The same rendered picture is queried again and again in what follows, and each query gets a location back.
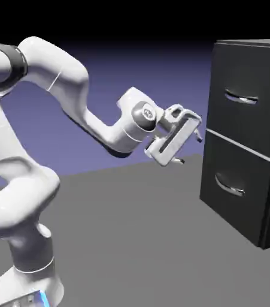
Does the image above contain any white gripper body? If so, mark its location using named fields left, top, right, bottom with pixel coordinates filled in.
left=144, top=109, right=202, bottom=167

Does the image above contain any dark grey drawer front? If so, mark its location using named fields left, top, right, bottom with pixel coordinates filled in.
left=207, top=43, right=270, bottom=161
left=199, top=130, right=270, bottom=248

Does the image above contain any dark grey cabinet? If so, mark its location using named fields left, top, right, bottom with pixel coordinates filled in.
left=199, top=38, right=270, bottom=250

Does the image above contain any curved silver drawer handle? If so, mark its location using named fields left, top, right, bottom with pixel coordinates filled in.
left=225, top=88, right=258, bottom=106
left=214, top=172, right=245, bottom=197

